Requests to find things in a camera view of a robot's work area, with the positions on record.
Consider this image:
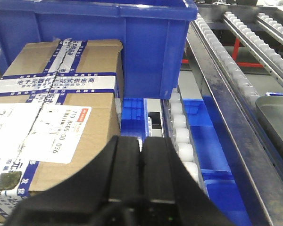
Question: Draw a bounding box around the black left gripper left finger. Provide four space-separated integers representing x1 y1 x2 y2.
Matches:
6 136 142 226

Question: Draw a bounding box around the steel divider rail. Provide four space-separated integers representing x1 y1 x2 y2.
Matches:
186 22 283 226

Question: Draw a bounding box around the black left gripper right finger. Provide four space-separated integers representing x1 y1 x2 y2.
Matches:
141 137 233 226

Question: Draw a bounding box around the blue bin lower shelf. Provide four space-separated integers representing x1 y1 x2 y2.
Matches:
121 98 252 226

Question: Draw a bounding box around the white roller track rail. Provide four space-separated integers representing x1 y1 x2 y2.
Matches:
161 87 207 193

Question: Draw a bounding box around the stacked silver tray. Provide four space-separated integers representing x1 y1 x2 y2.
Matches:
255 96 283 159

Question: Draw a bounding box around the large blue plastic crate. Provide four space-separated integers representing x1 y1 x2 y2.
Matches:
0 0 199 99

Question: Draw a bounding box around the taped cardboard box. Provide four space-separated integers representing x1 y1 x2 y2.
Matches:
0 39 124 223

